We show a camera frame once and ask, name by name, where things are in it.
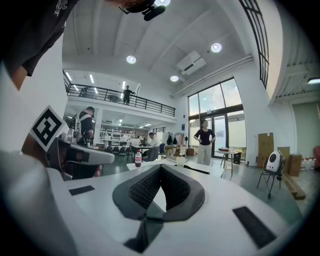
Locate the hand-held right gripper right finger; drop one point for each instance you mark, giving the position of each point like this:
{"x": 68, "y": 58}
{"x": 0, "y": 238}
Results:
{"x": 185, "y": 197}

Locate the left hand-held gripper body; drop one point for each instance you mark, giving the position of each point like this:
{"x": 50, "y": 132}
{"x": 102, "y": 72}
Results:
{"x": 47, "y": 126}

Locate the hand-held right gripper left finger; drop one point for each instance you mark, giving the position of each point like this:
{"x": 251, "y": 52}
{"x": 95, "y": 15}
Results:
{"x": 130, "y": 200}

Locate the translucent plastic cup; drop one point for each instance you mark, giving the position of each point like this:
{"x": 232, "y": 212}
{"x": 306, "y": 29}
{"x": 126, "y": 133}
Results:
{"x": 180, "y": 161}

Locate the person's left forearm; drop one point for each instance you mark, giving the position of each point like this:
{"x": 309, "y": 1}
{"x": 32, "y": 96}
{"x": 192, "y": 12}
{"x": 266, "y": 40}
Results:
{"x": 32, "y": 148}

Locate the person's left hand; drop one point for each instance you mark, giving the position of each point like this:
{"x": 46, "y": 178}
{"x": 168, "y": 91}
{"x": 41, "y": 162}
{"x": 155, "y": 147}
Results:
{"x": 97, "y": 171}

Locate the cola bottle with red cap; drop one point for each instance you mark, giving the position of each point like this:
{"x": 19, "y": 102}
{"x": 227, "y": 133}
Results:
{"x": 138, "y": 160}

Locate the grey office chair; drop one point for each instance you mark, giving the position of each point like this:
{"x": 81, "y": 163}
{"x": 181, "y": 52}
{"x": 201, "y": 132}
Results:
{"x": 153, "y": 153}

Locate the dark desk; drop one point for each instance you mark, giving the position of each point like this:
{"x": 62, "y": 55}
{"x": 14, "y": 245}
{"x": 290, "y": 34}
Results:
{"x": 140, "y": 147}

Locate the laptop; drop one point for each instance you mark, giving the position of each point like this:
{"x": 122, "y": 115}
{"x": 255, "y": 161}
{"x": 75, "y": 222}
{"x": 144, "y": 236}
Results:
{"x": 143, "y": 142}

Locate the round white table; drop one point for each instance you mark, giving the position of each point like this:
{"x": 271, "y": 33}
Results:
{"x": 226, "y": 153}

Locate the black trash bin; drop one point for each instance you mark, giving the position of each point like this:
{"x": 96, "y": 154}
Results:
{"x": 237, "y": 158}

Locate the glass entrance door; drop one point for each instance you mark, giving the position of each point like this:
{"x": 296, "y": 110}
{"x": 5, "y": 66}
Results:
{"x": 220, "y": 136}

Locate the black folding chair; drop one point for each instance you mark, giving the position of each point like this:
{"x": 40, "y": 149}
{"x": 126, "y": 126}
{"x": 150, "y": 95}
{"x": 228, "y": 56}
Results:
{"x": 271, "y": 180}

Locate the tall cardboard box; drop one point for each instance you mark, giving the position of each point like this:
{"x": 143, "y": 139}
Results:
{"x": 265, "y": 147}

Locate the black balcony railing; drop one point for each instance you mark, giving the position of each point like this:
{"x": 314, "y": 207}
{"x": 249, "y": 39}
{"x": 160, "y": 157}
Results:
{"x": 140, "y": 102}

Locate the white pod backpack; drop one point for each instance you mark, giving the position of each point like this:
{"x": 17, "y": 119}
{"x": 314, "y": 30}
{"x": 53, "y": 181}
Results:
{"x": 274, "y": 161}

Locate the person's black t-shirt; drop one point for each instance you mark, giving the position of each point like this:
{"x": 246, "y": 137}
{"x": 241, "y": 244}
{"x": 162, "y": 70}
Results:
{"x": 30, "y": 27}

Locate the round ceiling light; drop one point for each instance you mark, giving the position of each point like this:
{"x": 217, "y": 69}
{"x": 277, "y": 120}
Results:
{"x": 162, "y": 2}
{"x": 216, "y": 47}
{"x": 131, "y": 59}
{"x": 174, "y": 78}

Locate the wooden planks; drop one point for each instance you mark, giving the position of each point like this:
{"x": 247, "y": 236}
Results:
{"x": 296, "y": 188}

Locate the small cardboard box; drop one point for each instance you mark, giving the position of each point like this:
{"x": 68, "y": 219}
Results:
{"x": 295, "y": 165}

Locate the white ceiling pipes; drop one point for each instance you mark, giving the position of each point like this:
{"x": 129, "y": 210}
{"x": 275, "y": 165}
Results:
{"x": 212, "y": 75}

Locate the white ceiling air conditioner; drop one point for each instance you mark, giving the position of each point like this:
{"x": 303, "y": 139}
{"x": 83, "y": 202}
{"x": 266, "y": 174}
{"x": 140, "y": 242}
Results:
{"x": 191, "y": 62}

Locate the black glasses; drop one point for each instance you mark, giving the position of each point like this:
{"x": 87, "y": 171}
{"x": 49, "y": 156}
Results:
{"x": 124, "y": 11}

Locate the person's head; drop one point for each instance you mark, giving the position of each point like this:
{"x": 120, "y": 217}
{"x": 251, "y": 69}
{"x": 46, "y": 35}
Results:
{"x": 117, "y": 2}

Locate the linear ceiling lamp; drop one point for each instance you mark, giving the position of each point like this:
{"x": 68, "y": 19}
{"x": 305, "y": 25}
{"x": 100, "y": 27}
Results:
{"x": 314, "y": 80}

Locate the black mezzanine railing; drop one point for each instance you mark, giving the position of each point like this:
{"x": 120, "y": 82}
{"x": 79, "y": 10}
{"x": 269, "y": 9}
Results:
{"x": 258, "y": 37}

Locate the black head camera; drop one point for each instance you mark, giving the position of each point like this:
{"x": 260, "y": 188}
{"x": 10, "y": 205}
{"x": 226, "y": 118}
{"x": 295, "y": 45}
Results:
{"x": 153, "y": 12}

